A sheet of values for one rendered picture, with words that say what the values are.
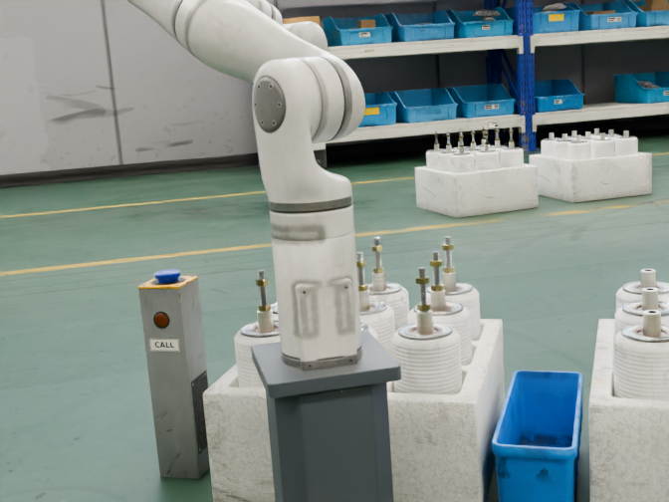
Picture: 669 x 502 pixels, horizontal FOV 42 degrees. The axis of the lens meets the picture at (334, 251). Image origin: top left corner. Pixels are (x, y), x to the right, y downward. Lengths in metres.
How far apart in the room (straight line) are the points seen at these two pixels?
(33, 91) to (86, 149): 0.52
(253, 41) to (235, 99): 5.44
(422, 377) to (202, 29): 0.54
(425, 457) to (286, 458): 0.29
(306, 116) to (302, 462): 0.37
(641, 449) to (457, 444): 0.23
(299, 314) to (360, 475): 0.19
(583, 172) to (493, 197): 0.44
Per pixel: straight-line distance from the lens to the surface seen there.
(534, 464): 1.21
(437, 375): 1.21
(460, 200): 3.64
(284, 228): 0.93
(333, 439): 0.97
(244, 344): 1.27
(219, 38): 1.05
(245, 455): 1.29
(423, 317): 1.22
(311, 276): 0.93
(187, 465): 1.44
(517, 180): 3.76
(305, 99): 0.90
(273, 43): 1.03
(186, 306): 1.37
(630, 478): 1.21
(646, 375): 1.19
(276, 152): 0.92
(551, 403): 1.48
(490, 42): 6.16
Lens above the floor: 0.61
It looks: 11 degrees down
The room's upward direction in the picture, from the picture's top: 4 degrees counter-clockwise
